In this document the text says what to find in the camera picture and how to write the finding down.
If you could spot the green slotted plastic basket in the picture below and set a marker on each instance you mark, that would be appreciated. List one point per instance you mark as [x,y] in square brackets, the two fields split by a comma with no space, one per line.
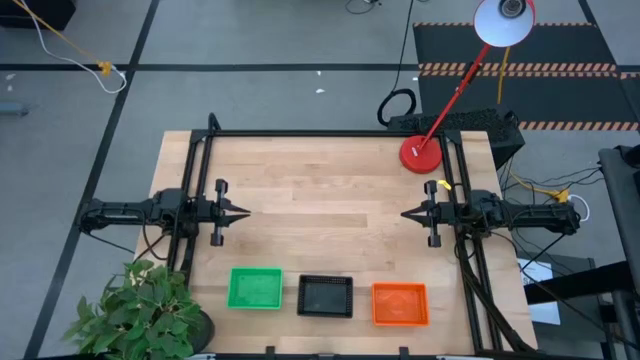
[255,289]

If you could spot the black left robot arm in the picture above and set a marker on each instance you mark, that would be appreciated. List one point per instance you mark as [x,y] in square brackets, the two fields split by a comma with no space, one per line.
[150,210]

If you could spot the orange slotted plastic basket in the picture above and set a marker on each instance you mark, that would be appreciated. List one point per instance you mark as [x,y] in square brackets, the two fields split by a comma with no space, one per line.
[400,304]

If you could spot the yellow tag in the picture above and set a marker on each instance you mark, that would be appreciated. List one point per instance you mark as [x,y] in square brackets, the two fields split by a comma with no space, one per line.
[444,185]

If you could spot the black slotted plastic basket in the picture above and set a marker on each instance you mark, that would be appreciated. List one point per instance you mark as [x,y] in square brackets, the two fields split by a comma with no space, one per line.
[325,296]

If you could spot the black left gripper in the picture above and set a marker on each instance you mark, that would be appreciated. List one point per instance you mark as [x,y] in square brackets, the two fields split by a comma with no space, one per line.
[219,212]

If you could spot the green leafy plant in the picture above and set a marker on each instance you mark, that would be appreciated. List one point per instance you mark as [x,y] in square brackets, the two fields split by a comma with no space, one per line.
[140,315]

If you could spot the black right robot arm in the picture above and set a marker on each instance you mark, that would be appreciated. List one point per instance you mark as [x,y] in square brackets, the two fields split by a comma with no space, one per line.
[520,215]

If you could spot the white paper sheet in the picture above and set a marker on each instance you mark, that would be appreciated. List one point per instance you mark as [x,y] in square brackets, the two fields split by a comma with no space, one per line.
[542,290]

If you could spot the black hazard-striped floor mat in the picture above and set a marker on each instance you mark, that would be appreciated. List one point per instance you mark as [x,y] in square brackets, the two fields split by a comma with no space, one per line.
[550,50]

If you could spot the black aluminium table frame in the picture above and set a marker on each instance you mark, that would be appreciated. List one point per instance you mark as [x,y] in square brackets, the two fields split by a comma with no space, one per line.
[325,133]

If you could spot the red desk lamp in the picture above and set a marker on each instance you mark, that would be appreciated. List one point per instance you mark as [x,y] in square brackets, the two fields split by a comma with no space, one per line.
[420,155]

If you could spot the black box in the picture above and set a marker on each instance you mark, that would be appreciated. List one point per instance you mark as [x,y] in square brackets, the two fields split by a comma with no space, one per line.
[35,12]

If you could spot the black plant pot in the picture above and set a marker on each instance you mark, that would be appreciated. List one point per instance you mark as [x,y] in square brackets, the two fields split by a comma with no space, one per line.
[205,330]

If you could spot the black cart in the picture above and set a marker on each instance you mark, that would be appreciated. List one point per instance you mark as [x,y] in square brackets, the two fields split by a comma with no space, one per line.
[622,210]

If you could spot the black computer case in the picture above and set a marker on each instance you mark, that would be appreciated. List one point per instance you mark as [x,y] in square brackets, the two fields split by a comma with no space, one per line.
[475,125]

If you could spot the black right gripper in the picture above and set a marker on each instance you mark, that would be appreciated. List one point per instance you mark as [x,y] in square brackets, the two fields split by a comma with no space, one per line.
[435,215]

